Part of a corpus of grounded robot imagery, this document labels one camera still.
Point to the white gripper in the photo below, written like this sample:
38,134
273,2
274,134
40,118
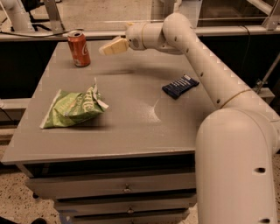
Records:
135,37

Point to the red coke can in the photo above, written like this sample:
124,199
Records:
79,49

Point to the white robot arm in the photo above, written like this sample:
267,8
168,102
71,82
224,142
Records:
235,144

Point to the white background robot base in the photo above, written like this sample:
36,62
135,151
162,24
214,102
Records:
17,15

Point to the blue rxbar blueberry wrapper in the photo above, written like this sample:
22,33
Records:
179,86

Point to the green chip bag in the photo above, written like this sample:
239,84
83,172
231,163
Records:
69,108

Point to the grey top drawer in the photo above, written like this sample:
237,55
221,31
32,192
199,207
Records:
90,185

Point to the grey drawer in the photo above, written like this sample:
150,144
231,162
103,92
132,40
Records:
126,205
90,185
171,215

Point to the grey middle drawer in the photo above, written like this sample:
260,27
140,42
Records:
126,205

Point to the grey bottom drawer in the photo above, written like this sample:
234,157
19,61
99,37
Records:
171,215

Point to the grey metal rail frame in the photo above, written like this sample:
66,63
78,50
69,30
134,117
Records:
108,18

